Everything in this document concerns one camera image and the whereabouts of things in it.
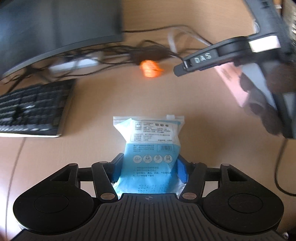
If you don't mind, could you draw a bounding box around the blue white mask packet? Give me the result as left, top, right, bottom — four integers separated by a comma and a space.
113, 115, 185, 196

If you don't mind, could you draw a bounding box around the gloved right hand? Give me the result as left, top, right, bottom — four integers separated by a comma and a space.
240, 63, 295, 139

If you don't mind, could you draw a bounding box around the pink cardboard box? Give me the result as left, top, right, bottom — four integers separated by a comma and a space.
214, 63, 254, 107

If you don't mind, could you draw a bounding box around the black mechanical keyboard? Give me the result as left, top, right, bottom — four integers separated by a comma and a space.
1, 79, 76, 138

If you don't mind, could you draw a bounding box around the white power strip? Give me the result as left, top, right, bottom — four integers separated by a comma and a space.
49, 52, 104, 74

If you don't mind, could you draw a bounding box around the orange toy helmet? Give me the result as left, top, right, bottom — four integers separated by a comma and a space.
140, 60, 164, 78

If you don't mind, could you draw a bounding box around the black power adapter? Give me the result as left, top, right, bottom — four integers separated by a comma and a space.
129, 45, 171, 65

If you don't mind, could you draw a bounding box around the black curved monitor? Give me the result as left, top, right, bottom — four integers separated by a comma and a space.
1, 0, 123, 78

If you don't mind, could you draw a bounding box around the grey thick cable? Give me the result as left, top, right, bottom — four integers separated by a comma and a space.
167, 26, 213, 53

